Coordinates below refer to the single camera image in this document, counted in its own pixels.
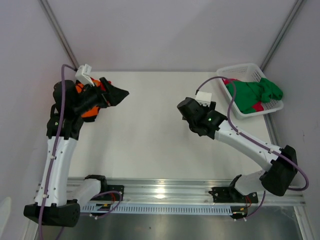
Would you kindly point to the orange t shirt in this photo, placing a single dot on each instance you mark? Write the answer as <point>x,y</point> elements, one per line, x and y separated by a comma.
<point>91,111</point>

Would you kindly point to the aluminium mounting rail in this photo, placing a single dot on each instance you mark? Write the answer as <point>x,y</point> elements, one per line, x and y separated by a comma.
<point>181,192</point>

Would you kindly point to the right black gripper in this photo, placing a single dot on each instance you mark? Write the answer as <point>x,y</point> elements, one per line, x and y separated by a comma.
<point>191,110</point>

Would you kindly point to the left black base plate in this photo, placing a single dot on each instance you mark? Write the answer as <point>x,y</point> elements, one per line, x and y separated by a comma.
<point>111,193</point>

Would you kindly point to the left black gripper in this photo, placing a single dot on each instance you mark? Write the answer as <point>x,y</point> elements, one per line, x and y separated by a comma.
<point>112,96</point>

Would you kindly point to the black folded t shirt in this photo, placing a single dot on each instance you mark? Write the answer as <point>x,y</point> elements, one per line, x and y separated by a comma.
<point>89,118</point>

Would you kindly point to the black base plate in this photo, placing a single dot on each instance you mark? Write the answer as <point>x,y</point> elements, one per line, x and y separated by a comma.
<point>229,194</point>
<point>111,193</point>

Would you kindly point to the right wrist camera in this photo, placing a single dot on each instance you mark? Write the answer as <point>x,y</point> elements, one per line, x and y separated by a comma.
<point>203,98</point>

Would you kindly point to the green t shirt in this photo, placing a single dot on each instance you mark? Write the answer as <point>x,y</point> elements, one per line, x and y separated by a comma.
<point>270,91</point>

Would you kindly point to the white slotted cable duct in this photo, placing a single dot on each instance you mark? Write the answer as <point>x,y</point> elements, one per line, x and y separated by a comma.
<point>158,209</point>

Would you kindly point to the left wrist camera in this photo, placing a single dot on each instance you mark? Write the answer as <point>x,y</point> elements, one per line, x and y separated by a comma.
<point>83,75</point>

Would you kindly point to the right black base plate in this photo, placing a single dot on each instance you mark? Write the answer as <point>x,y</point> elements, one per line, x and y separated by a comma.
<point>229,194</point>

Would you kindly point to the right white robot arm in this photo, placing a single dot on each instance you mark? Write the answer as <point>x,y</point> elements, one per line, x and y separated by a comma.
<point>277,164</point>

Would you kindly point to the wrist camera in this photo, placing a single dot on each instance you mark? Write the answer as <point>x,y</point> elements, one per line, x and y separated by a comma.
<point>203,98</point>
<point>83,75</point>

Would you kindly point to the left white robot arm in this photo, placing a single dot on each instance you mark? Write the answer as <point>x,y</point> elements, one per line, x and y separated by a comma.
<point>51,206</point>

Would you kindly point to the pink t shirt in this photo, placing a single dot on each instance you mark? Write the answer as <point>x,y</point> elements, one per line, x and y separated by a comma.
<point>248,97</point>

